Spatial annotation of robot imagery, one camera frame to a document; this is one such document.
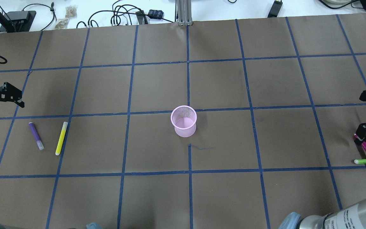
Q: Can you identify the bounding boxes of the small blue plaid device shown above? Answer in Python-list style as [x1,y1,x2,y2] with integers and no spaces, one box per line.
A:
[147,9,164,19]

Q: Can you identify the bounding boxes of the yellow marker pen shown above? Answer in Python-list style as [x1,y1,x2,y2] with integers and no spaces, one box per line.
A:
[55,122,68,156]

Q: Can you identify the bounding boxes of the pink mesh cup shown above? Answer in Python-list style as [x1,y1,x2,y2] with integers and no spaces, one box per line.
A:
[170,105,197,137]

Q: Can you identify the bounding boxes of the aluminium frame post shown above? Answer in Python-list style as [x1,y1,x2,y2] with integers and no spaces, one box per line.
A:
[175,0,193,26]

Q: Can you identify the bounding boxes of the purple marker pen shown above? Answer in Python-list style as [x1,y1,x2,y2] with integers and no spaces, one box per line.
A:
[29,122,44,150]

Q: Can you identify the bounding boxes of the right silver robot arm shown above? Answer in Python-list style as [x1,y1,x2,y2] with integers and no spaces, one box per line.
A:
[280,103,366,229]

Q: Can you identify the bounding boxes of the black power adapter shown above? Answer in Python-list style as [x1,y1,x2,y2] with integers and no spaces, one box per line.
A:
[267,0,283,18]

